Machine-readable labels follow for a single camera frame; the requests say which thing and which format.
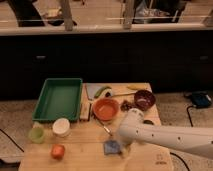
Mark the blue sponge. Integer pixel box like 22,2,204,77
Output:
103,140,121,155

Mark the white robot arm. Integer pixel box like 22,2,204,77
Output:
117,108,213,160

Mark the green plastic tray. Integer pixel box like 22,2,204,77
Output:
32,78,83,122

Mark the white cutting board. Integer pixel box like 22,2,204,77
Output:
86,83,114,100

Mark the orange bowl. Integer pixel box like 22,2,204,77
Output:
92,98,119,121

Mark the wooden spoon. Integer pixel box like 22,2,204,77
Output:
105,92,135,97

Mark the bunch of dark grapes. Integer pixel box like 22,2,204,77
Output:
120,100,136,112

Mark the yellow banana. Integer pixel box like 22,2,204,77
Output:
127,85,146,91

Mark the wooden block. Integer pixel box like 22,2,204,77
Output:
80,102,91,121

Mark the dark red bowl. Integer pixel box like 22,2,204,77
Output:
134,90,156,111

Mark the metal cup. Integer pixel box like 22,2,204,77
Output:
143,120,154,125

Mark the white lidded jar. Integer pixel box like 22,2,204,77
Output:
52,118,70,137

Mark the orange fruit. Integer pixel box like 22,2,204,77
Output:
51,144,65,160

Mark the light green cup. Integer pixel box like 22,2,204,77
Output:
28,127,44,144

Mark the blue device on floor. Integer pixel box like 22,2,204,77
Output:
190,93,212,108

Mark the black cable right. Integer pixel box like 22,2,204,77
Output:
169,105,198,171

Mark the black cable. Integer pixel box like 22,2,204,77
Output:
169,105,198,171
0,128,25,154

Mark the black cable left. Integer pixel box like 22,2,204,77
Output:
0,128,25,154

